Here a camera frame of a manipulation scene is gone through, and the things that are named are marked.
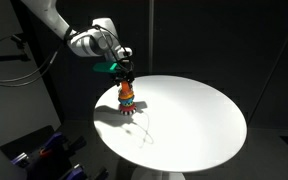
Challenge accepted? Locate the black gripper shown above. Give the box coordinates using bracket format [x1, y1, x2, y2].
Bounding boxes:
[114, 59, 134, 86]

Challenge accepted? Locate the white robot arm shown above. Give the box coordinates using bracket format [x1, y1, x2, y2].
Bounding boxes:
[20, 0, 134, 85]

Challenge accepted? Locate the orange rod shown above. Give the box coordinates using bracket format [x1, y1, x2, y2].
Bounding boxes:
[121, 81, 131, 92]

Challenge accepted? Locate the black white striped base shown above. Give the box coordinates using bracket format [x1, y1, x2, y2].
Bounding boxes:
[119, 108, 137, 116]

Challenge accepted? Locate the orange ring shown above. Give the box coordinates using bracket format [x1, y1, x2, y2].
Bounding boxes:
[118, 90, 134, 98]

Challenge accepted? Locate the green wrist camera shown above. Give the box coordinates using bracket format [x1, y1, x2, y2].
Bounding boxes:
[93, 62, 118, 73]

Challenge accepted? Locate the red ring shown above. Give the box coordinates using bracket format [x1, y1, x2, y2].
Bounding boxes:
[118, 100, 137, 111]

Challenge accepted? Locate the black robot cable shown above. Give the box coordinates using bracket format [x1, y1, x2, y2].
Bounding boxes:
[0, 24, 133, 88]

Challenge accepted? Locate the white table pedestal base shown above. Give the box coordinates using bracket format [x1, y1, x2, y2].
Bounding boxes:
[131, 167, 186, 180]

